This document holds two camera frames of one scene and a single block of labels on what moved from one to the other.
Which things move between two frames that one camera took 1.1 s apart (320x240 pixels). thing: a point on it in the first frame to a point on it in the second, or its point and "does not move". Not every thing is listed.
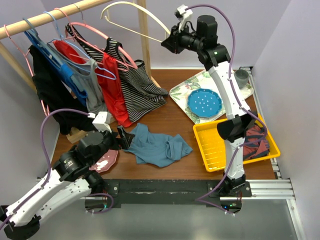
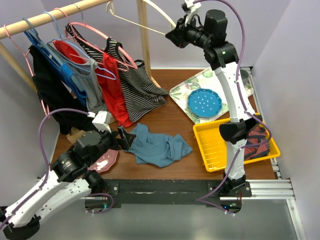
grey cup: x=241 y=76 does not move
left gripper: x=119 y=143 does not move
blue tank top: x=155 y=149 does not move
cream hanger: x=140 y=7 to x=112 y=9
